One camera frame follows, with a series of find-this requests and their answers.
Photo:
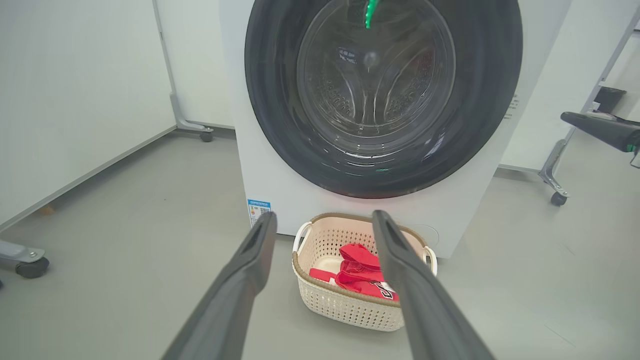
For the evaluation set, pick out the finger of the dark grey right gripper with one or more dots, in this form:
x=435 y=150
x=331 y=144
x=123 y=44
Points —
x=610 y=132

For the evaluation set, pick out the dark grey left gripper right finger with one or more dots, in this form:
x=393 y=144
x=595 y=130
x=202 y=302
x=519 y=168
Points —
x=430 y=320

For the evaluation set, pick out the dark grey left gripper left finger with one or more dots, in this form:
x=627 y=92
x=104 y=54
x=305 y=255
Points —
x=225 y=310

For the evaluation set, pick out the red jersey with print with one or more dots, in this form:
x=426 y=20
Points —
x=357 y=255

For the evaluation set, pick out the dark grey round washer door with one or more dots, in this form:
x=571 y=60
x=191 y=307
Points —
x=280 y=125

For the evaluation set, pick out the cream perforated laundry basket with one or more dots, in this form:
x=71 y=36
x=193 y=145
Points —
x=340 y=310

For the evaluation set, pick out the white front-load washing machine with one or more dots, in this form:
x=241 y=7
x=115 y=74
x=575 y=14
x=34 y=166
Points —
x=265 y=200

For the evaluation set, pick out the light grey floor box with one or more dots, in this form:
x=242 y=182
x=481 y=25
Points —
x=600 y=114

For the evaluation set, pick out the black waste bin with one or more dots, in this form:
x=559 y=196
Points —
x=611 y=97

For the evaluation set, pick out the blue energy label sticker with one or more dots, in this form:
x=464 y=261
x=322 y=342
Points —
x=258 y=210

